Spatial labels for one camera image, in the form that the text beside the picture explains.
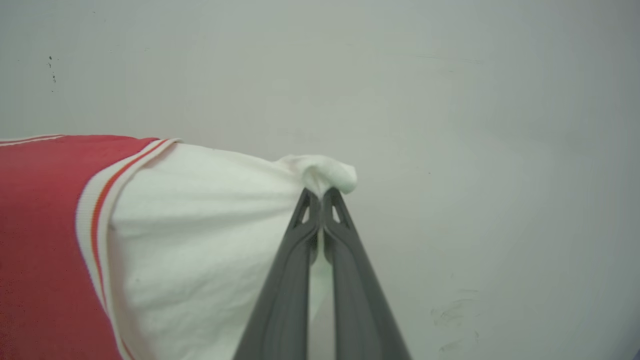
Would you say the red and white jersey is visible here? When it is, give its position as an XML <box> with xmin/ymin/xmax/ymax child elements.
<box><xmin>0</xmin><ymin>134</ymin><xmax>358</xmax><ymax>360</ymax></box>

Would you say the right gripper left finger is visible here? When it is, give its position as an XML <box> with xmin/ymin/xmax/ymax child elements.
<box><xmin>232</xmin><ymin>187</ymin><xmax>321</xmax><ymax>360</ymax></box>

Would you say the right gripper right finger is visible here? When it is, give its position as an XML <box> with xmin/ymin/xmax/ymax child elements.
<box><xmin>320</xmin><ymin>187</ymin><xmax>412</xmax><ymax>360</ymax></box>

